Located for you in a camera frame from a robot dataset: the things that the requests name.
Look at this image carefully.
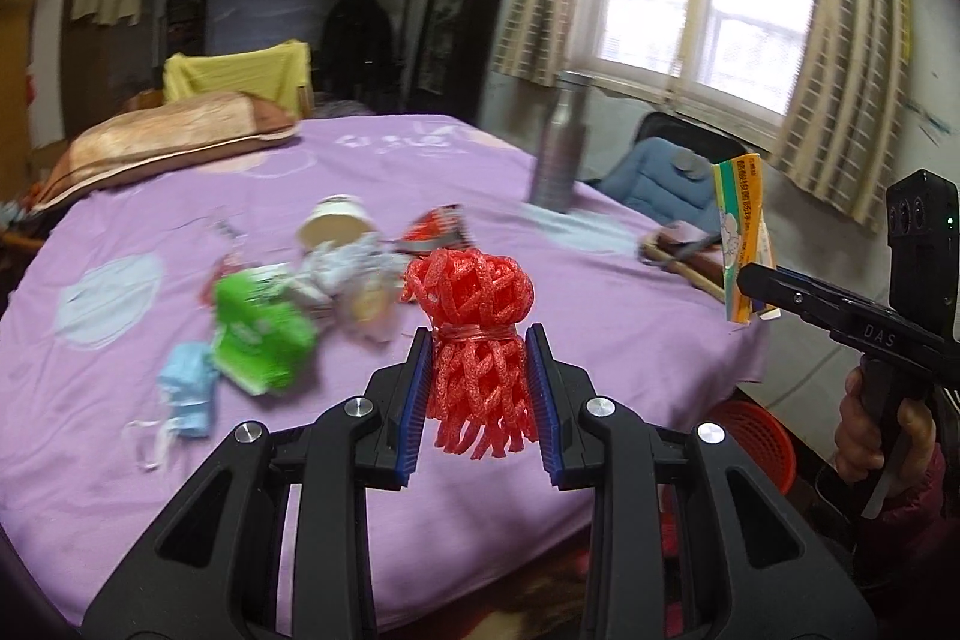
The brown leather book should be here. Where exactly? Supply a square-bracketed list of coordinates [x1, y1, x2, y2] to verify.
[639, 220, 732, 304]

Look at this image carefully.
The blue padded office chair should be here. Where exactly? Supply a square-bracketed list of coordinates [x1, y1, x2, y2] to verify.
[598, 111, 751, 232]

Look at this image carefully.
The red snack wrapper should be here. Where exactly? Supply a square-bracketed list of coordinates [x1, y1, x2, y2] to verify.
[396, 203, 473, 255]

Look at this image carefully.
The crumpled plastic wrapper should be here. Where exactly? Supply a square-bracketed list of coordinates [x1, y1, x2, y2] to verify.
[337, 280, 398, 341]

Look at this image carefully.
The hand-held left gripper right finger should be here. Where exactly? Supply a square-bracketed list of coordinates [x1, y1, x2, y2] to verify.
[525, 323, 878, 640]

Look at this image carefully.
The dark tall cabinet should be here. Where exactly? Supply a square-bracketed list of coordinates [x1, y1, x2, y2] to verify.
[409, 0, 522, 124]

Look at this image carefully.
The person's right forearm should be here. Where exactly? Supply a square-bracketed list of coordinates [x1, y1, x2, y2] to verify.
[855, 445, 960, 585]

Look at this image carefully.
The brown pillow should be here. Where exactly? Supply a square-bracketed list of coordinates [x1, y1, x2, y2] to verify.
[30, 91, 301, 214]

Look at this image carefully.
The yellow orange cardboard box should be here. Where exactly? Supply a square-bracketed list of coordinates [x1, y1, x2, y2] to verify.
[711, 154, 781, 324]

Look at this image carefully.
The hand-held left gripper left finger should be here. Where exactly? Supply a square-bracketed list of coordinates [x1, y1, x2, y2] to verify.
[84, 325, 437, 640]

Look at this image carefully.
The green plastic packet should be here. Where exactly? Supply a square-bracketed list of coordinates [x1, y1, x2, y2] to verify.
[210, 265, 317, 395]

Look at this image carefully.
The person's right hand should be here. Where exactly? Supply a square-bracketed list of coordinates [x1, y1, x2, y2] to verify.
[834, 366, 938, 487]

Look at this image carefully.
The silver metal bottle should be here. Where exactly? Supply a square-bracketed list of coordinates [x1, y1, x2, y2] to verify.
[529, 71, 590, 214]

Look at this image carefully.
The paper cup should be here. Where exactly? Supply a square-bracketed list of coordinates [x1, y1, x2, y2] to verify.
[296, 194, 376, 255]

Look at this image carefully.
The small reddish wrapper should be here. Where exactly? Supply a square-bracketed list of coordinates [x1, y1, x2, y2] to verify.
[196, 218, 252, 305]

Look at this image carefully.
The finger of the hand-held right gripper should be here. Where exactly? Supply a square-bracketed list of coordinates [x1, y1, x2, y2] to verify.
[736, 263, 835, 330]

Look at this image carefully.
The dark hanging coat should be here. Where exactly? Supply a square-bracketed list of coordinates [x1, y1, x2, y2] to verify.
[319, 0, 395, 109]

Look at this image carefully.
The brown wardrobe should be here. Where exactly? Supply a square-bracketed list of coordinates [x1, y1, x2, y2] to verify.
[64, 0, 170, 120]

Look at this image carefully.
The red plastic basket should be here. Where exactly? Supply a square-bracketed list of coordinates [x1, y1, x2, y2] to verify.
[705, 401, 797, 498]

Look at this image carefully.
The white crumpled wrapper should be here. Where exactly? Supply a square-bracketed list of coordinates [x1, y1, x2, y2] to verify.
[300, 235, 406, 311]

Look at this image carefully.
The yellow draped cloth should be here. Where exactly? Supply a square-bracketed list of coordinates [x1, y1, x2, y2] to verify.
[163, 40, 312, 116]

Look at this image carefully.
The red foam fruit net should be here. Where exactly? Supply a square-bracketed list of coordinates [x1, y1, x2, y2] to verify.
[401, 246, 537, 461]

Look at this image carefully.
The blue face mask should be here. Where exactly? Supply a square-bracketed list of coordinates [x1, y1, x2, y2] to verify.
[124, 341, 218, 472]

